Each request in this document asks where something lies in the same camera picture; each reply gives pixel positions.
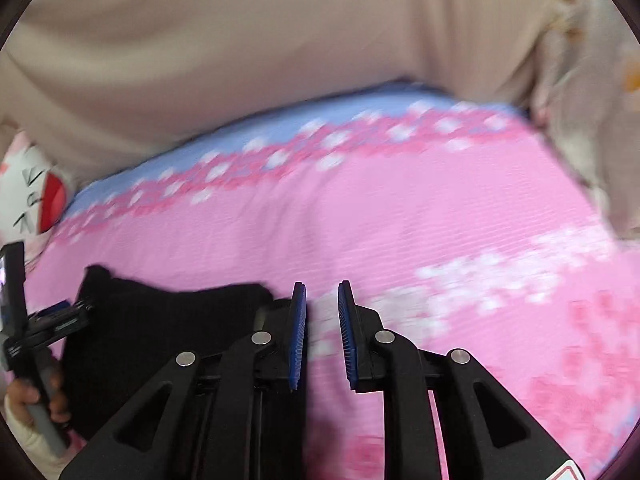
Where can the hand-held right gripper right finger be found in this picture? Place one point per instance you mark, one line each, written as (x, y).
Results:
(346, 340)

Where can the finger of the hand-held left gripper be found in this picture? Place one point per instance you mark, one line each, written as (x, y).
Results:
(60, 317)

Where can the pale floral fleece blanket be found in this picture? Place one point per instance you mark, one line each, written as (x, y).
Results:
(595, 110)

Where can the person's left hand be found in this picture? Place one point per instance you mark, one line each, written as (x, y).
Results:
(55, 402)

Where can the beige duvet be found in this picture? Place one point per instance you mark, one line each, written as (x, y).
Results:
(250, 35)

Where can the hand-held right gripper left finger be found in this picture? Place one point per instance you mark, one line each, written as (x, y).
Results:
(298, 335)

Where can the white and red plush pillow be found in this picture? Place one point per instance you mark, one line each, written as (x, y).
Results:
(27, 195)

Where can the pink floral bedsheet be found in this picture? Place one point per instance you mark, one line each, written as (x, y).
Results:
(400, 210)

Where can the person's left forearm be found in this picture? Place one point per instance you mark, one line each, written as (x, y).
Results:
(35, 447)

